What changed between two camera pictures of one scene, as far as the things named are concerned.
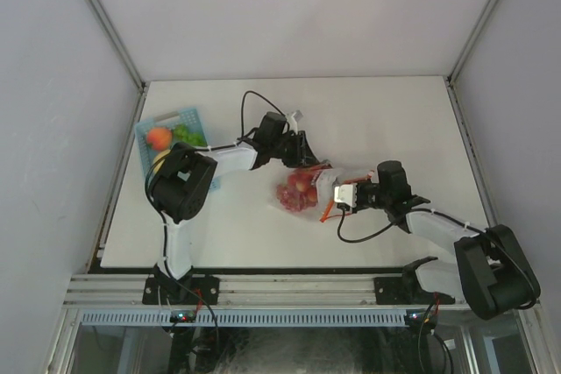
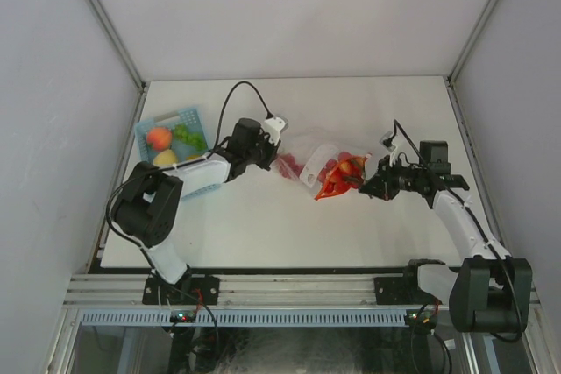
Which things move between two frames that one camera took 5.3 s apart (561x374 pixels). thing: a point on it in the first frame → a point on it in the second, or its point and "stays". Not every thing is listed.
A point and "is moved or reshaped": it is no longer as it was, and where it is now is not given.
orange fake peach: x=160 y=138 stays
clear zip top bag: x=311 y=189 is moved or reshaped
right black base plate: x=406 y=291 stays
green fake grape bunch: x=182 y=135 stays
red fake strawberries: x=299 y=193 → x=340 y=175
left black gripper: x=303 y=156 → x=271 y=150
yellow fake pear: x=158 y=157 stays
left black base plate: x=194 y=289 stays
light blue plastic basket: x=186 y=117 stays
